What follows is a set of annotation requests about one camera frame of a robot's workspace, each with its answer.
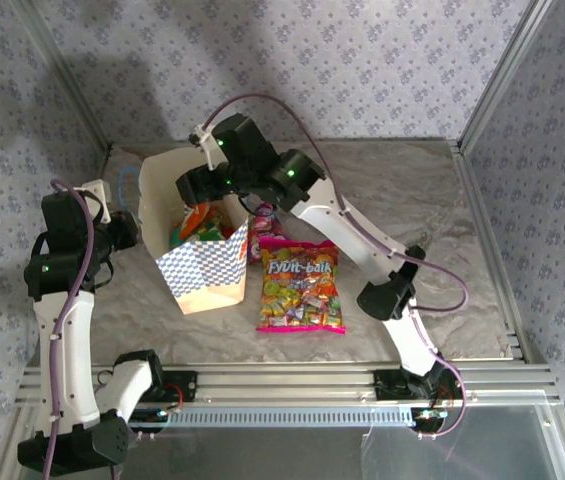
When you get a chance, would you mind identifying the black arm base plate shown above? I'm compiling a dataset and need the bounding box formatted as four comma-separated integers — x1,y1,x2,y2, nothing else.
374,369,466,401
106,370,199,404

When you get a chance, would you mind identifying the small controller board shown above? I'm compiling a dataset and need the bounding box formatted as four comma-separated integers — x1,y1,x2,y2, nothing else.
128,407,186,435
409,407,451,432

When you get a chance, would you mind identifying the purple pink candy bag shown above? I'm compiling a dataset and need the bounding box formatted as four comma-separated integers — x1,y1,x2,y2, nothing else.
246,202,286,265

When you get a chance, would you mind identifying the blue checkered paper bag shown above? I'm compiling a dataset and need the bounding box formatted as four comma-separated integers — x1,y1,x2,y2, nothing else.
119,147,251,316

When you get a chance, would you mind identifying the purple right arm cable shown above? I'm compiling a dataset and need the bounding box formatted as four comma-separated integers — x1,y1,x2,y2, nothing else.
204,93,469,441

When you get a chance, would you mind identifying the aluminium front frame rail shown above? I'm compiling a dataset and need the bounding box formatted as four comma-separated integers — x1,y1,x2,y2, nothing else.
15,363,561,407

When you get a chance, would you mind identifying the aluminium corner post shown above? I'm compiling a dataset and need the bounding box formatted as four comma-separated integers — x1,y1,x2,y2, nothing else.
455,0,558,151
9,0,116,151

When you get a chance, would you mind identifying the orange Fox's candy bag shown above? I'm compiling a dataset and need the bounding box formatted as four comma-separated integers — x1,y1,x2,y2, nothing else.
180,201,227,240

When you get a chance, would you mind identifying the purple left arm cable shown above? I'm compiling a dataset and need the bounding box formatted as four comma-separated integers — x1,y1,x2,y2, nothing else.
50,178,121,480

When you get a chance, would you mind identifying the grey slotted cable duct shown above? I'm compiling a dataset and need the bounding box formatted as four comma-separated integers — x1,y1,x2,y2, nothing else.
34,405,416,429

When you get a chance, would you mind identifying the aluminium side rail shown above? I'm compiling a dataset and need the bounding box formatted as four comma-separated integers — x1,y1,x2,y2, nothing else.
89,143,116,184
451,139,561,391

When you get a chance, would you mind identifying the large pink fruit candy bag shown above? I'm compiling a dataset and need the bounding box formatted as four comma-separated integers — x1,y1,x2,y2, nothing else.
255,238,348,335

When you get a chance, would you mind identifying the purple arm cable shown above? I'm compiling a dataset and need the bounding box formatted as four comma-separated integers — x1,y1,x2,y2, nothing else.
50,178,121,480
204,93,469,441

